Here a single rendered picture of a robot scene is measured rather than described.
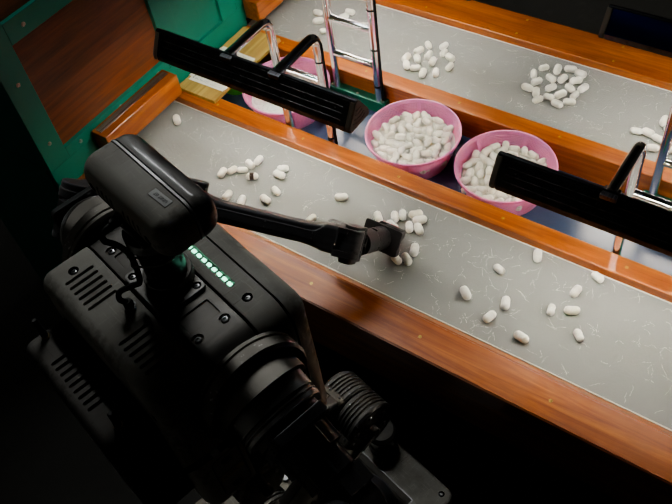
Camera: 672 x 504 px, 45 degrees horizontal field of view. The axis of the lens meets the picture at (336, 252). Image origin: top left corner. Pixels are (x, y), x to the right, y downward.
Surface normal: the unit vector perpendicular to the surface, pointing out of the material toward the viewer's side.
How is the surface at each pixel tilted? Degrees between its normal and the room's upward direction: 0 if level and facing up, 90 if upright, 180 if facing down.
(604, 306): 0
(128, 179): 0
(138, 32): 90
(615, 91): 0
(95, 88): 90
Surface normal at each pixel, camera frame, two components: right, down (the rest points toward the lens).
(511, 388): -0.11, -0.62
